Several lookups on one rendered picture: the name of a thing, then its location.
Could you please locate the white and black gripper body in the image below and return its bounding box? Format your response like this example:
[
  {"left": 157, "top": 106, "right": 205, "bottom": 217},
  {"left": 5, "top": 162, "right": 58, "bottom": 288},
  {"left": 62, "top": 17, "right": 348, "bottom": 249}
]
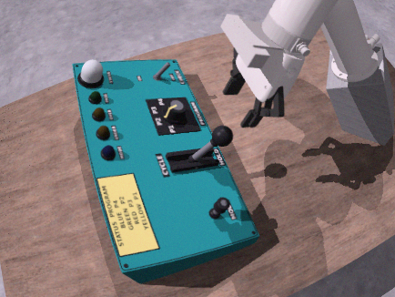
[{"left": 236, "top": 48, "right": 305, "bottom": 103}]

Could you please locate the teal control console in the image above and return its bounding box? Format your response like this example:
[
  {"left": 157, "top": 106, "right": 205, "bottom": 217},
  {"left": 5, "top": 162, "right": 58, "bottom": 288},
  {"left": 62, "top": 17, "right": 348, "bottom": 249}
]
[{"left": 72, "top": 59, "right": 259, "bottom": 284}]

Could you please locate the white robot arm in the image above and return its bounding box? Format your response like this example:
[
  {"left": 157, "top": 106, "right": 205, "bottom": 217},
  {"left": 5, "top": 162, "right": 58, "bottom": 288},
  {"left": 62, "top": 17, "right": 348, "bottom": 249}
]
[{"left": 221, "top": 0, "right": 380, "bottom": 82}]

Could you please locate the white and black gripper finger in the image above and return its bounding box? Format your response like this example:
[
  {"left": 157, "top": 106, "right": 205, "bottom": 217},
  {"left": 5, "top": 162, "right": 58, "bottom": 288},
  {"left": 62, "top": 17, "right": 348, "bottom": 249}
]
[
  {"left": 222, "top": 48, "right": 246, "bottom": 95},
  {"left": 240, "top": 87, "right": 285, "bottom": 128}
]

